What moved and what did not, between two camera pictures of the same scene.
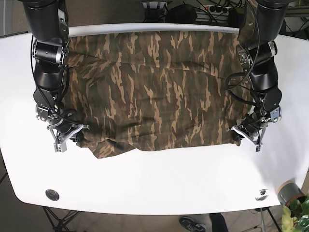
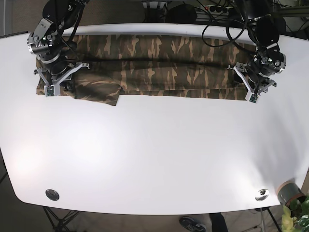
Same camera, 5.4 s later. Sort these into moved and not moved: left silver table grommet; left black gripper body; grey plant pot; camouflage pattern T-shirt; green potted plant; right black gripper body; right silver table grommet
Moved: right black gripper body; left black gripper body; camouflage pattern T-shirt
Not moved: right silver table grommet; left silver table grommet; grey plant pot; green potted plant
